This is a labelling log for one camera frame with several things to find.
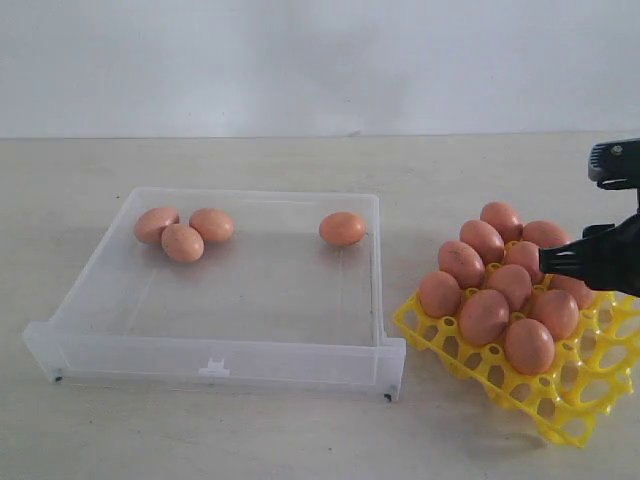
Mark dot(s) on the brown egg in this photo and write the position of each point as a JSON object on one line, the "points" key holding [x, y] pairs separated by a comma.
{"points": [[462, 262], [529, 347], [558, 311], [214, 225], [514, 283], [439, 294], [484, 239], [582, 294], [526, 255], [149, 227], [484, 317], [504, 219], [545, 234], [342, 229]]}

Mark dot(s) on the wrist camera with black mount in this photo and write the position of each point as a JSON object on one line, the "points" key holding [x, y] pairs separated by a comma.
{"points": [[614, 165]]}

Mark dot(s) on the brown egg second row left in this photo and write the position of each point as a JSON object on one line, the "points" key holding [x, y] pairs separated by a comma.
{"points": [[182, 243]]}

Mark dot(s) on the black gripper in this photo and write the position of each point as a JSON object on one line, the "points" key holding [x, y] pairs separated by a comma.
{"points": [[606, 258]]}

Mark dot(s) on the yellow plastic egg tray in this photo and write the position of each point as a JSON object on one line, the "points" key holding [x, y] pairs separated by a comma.
{"points": [[591, 370]]}

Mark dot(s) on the clear plastic drawer bin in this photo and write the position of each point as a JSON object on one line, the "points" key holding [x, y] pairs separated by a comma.
{"points": [[273, 306]]}

